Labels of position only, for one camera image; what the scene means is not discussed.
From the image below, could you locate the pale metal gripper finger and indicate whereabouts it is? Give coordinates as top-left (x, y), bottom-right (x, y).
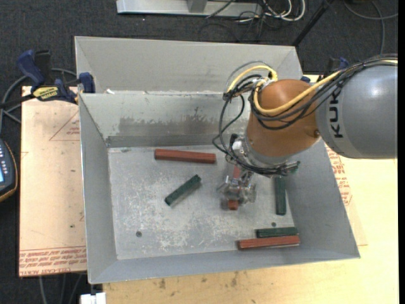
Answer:
top-left (216, 175), bottom-right (234, 203)
top-left (237, 182), bottom-right (258, 205)

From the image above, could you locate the red-brown block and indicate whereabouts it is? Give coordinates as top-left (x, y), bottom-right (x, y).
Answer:
top-left (154, 148), bottom-right (218, 165)
top-left (227, 165), bottom-right (242, 211)
top-left (237, 235), bottom-right (302, 251)

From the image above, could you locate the dark green flat block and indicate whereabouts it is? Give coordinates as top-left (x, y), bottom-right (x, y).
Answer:
top-left (164, 174), bottom-right (203, 208)
top-left (274, 175), bottom-right (288, 216)
top-left (255, 226), bottom-right (299, 239)

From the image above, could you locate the grey metal bin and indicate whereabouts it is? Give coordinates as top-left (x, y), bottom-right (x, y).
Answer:
top-left (74, 35), bottom-right (361, 285)

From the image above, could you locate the brown cardboard board, red print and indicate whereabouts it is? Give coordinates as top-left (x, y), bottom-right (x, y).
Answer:
top-left (18, 85), bottom-right (370, 279)

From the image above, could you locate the black cylinder on white bracket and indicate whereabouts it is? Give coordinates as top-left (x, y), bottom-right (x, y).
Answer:
top-left (229, 133), bottom-right (243, 151)

